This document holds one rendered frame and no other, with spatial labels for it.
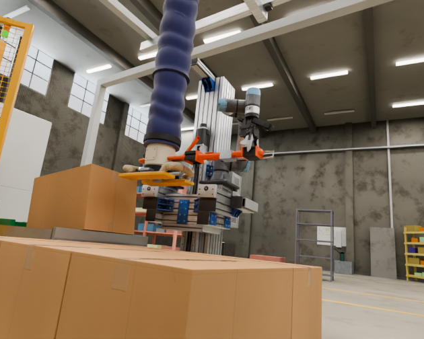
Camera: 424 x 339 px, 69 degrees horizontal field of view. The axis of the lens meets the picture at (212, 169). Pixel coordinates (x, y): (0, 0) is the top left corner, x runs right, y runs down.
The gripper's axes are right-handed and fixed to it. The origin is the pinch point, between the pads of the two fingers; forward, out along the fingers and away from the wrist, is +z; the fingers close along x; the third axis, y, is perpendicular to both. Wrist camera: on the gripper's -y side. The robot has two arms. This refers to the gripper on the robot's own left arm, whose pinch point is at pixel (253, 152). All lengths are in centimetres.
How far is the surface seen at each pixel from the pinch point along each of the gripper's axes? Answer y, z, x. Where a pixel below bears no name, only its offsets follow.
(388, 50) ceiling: -57, -570, -807
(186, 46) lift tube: 48, -73, 3
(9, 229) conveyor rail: 147, 48, 32
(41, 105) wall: 1019, -382, -412
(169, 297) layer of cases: -22, 58, 83
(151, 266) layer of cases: -16, 52, 83
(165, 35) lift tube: 59, -78, 12
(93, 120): 370, -138, -171
